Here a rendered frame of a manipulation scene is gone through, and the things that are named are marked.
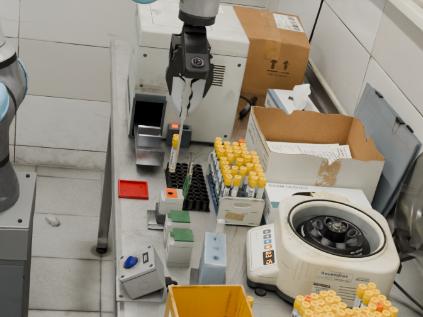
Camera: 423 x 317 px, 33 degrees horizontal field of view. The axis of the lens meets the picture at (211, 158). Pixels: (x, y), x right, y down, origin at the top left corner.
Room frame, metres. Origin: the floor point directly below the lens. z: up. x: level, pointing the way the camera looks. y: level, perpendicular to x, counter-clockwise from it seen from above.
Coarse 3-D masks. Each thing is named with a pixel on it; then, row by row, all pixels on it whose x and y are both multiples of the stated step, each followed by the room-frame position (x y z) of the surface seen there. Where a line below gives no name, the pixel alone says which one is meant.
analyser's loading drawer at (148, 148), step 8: (136, 120) 1.69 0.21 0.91; (144, 120) 1.70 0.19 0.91; (152, 120) 1.71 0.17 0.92; (136, 128) 1.65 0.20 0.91; (144, 128) 1.60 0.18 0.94; (152, 128) 1.61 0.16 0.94; (160, 128) 1.61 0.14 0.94; (136, 136) 1.60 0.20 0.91; (144, 136) 1.56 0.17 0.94; (152, 136) 1.56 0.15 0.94; (160, 136) 1.57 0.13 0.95; (136, 144) 1.56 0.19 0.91; (144, 144) 1.56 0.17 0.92; (152, 144) 1.56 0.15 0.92; (160, 144) 1.57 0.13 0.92; (136, 152) 1.52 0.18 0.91; (144, 152) 1.50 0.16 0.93; (152, 152) 1.51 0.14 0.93; (160, 152) 1.51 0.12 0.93; (136, 160) 1.50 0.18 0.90; (144, 160) 1.50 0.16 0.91; (152, 160) 1.51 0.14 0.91; (160, 160) 1.51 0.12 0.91
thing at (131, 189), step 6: (120, 180) 1.43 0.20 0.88; (126, 180) 1.44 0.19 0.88; (120, 186) 1.42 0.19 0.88; (126, 186) 1.42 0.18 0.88; (132, 186) 1.43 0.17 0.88; (138, 186) 1.43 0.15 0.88; (144, 186) 1.44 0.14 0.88; (120, 192) 1.39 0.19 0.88; (126, 192) 1.39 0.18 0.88; (132, 192) 1.40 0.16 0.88; (138, 192) 1.40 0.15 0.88; (144, 192) 1.41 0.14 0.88; (132, 198) 1.38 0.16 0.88; (138, 198) 1.38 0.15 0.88; (144, 198) 1.38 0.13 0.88
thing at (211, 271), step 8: (208, 232) 1.15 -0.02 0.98; (208, 240) 1.13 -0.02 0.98; (224, 240) 1.14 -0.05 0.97; (208, 248) 1.10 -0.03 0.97; (224, 248) 1.11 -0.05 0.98; (208, 256) 1.08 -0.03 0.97; (216, 256) 1.08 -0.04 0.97; (224, 256) 1.09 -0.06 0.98; (200, 264) 1.13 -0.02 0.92; (208, 264) 1.05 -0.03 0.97; (216, 264) 1.06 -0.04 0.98; (224, 264) 1.06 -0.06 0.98; (192, 272) 1.14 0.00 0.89; (200, 272) 1.09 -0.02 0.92; (208, 272) 1.06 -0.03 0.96; (216, 272) 1.06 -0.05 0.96; (224, 272) 1.06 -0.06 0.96; (192, 280) 1.11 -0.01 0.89; (200, 280) 1.07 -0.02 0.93; (208, 280) 1.06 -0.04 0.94; (216, 280) 1.06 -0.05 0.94; (224, 280) 1.13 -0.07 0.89
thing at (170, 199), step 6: (162, 192) 1.31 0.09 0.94; (168, 192) 1.31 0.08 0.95; (174, 192) 1.31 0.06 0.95; (180, 192) 1.32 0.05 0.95; (162, 198) 1.29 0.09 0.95; (168, 198) 1.29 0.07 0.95; (174, 198) 1.29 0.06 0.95; (180, 198) 1.29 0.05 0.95; (162, 204) 1.28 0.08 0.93; (168, 204) 1.29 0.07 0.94; (174, 204) 1.29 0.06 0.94; (180, 204) 1.29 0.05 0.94; (162, 210) 1.28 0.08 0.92; (168, 210) 1.29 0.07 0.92; (174, 210) 1.29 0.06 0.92; (180, 210) 1.29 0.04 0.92
